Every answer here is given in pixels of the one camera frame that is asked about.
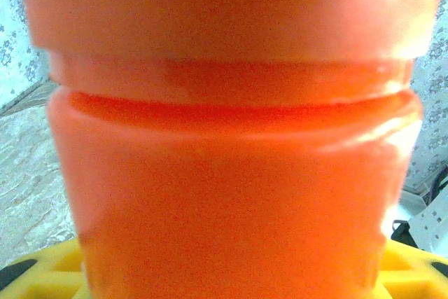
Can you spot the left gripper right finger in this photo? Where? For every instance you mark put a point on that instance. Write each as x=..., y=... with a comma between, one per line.
x=413, y=274

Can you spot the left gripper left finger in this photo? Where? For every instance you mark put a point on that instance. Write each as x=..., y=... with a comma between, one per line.
x=42, y=274

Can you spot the orange pill bottle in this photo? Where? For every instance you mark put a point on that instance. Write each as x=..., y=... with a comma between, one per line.
x=227, y=190

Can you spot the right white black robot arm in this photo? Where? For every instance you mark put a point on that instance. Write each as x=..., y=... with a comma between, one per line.
x=402, y=230

